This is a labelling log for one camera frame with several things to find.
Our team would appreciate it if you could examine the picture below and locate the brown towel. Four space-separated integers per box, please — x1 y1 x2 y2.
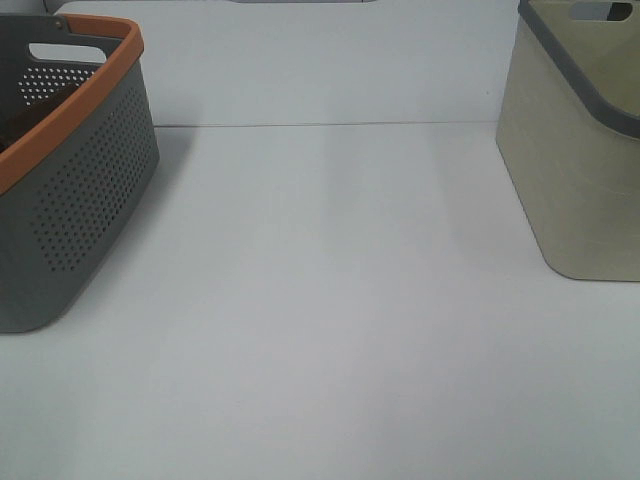
1 98 47 152

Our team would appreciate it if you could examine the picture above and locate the grey basket with orange rim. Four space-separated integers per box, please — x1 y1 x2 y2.
1 14 159 334

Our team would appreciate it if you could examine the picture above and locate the beige basket with grey rim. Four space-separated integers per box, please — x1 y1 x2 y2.
496 1 639 282

